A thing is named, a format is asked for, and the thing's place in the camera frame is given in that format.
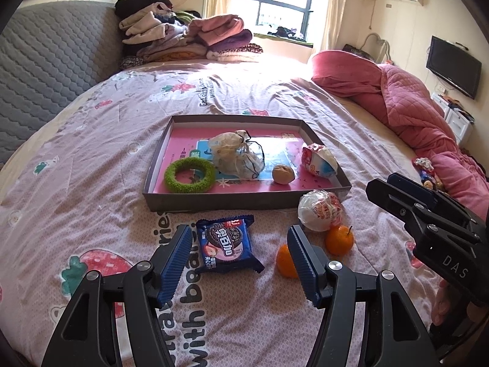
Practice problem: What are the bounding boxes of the white drawer cabinet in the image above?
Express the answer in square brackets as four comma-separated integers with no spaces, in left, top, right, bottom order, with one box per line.
[431,93,475,147]

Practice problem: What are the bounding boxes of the right hand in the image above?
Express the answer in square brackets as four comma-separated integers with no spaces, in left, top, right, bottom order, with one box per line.
[431,279,461,326]

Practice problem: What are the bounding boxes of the grey quilted headboard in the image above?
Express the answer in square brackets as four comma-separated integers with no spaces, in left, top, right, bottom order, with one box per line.
[1,1,122,163]

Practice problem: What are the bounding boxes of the small colourful doll toy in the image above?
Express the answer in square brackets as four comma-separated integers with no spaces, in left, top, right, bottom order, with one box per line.
[412,158,444,191]

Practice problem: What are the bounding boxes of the clothes on window sill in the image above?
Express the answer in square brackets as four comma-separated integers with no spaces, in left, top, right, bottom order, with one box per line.
[268,27,306,42]

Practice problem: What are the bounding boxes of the green fuzzy ring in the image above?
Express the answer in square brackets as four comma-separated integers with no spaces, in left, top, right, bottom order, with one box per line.
[163,156,217,194]

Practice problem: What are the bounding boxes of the dark cardboard box tray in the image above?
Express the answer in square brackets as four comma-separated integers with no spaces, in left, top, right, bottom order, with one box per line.
[142,114,351,212]

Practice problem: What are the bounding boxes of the pink pillow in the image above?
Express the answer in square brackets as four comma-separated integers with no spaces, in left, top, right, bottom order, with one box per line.
[310,50,382,97]

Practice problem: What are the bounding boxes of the blue cookie packet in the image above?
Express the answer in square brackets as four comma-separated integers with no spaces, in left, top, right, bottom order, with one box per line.
[196,215,264,273]

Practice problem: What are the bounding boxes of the mandarin with stem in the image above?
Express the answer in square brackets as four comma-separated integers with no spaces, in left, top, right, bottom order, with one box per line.
[324,225,355,257]

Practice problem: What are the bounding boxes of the pink quilted duvet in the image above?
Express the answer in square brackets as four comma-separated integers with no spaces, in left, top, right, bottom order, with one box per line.
[352,65,488,219]

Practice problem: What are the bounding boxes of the red white toy egg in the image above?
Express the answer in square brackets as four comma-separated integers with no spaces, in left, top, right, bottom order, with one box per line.
[298,190,342,232]

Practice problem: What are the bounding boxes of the pile of folded clothes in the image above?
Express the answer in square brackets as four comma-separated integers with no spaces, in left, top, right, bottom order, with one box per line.
[114,0,263,70]

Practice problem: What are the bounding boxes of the walnut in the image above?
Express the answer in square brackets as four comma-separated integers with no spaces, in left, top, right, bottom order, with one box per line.
[272,164,295,186]

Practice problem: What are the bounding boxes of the pink strawberry bed sheet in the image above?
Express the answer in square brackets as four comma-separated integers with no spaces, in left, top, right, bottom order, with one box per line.
[1,63,439,366]

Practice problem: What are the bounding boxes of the black flat television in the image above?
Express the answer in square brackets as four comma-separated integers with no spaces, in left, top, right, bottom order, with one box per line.
[426,36,482,99]

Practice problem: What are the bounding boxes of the cream curtain right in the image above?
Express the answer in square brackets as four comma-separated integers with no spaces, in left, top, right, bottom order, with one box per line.
[321,0,347,50]

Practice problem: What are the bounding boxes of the white metal chair frame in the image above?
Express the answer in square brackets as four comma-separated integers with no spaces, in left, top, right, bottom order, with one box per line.
[361,32,391,64]

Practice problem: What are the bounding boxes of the larger orange mandarin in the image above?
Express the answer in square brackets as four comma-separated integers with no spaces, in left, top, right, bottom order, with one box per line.
[275,243,298,279]

